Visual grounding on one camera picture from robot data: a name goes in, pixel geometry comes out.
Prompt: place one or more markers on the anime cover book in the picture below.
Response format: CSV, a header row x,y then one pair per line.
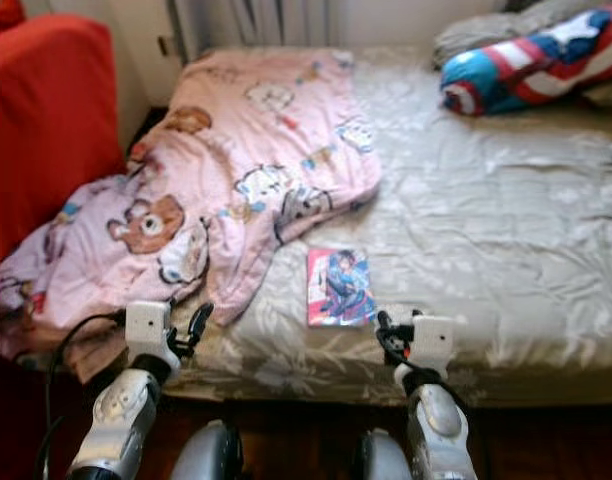
x,y
341,288

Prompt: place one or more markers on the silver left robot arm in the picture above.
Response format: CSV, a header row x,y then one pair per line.
x,y
121,420

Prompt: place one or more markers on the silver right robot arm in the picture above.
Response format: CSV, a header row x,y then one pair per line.
x,y
441,430

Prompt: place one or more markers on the robot left leg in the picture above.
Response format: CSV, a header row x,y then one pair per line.
x,y
206,455

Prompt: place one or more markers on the robot leg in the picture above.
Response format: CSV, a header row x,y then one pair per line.
x,y
206,455
381,460

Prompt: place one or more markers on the robot right leg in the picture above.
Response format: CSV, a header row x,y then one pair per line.
x,y
381,460

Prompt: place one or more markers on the bed with grey floral sheet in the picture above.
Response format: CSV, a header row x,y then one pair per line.
x,y
496,230

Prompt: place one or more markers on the pink cartoon bear blanket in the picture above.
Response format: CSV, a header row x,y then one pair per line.
x,y
246,150

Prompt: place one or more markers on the large red cushion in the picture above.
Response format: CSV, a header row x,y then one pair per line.
x,y
46,130

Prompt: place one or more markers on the red white blue bolster pillow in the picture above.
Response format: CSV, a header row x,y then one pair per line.
x,y
506,75

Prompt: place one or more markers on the grey curtain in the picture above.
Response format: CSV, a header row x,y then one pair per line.
x,y
251,22

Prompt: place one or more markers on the plain grey pillow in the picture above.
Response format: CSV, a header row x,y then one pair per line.
x,y
466,40

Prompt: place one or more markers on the flat red cushion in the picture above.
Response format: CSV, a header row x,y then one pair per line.
x,y
1,15

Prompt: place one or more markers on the black wall socket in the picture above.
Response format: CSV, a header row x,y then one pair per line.
x,y
163,45

